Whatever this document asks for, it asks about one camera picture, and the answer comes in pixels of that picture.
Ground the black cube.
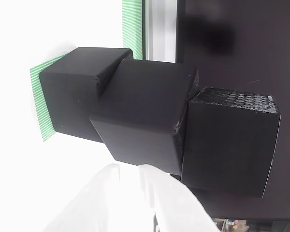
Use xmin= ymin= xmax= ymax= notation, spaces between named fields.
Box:
xmin=89 ymin=58 xmax=199 ymax=176
xmin=38 ymin=47 xmax=135 ymax=141
xmin=180 ymin=86 xmax=282 ymax=199

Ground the green striped square marker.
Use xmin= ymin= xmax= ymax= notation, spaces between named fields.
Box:
xmin=29 ymin=49 xmax=75 ymax=143

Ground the green striped tape strip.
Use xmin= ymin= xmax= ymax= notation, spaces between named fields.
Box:
xmin=122 ymin=0 xmax=144 ymax=60

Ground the black panel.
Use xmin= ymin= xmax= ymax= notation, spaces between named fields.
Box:
xmin=166 ymin=0 xmax=290 ymax=221

